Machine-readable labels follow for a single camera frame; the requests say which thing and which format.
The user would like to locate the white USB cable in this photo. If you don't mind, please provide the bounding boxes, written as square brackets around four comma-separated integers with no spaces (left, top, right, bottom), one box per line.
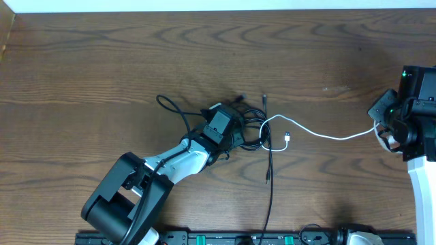
[258,114,403,154]

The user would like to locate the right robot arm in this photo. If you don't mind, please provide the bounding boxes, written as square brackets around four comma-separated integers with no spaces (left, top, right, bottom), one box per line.
[367,65,435,244]

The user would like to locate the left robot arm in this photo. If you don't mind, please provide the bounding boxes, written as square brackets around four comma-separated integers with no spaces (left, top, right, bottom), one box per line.
[81,119,245,244]

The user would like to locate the left camera black cable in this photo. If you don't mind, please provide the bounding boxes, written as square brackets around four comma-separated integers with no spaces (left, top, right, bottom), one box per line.
[119,94,212,245]

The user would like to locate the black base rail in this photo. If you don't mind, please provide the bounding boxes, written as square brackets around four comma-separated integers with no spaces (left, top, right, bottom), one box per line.
[74,229,417,245]

